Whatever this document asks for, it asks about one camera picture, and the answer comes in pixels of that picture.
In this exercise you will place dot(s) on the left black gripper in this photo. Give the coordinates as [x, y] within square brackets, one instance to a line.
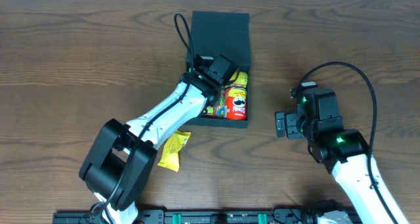
[203, 65]

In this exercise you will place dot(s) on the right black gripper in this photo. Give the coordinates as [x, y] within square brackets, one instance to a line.
[285, 125]

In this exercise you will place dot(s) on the yellow Mentos bottle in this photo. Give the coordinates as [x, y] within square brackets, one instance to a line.
[238, 79]

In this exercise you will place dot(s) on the red Pringles can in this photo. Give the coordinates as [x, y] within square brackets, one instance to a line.
[235, 103]

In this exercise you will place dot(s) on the Haribo worms gummy bag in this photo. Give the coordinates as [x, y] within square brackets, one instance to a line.
[216, 111]

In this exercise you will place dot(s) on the black gift box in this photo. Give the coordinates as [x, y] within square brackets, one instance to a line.
[227, 33]

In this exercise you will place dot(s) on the yellow candy wrapper pack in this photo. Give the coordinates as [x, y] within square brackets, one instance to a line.
[173, 145]

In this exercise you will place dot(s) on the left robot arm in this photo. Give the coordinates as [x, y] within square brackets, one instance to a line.
[121, 158]

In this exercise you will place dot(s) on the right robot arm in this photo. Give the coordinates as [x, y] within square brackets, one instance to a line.
[343, 152]

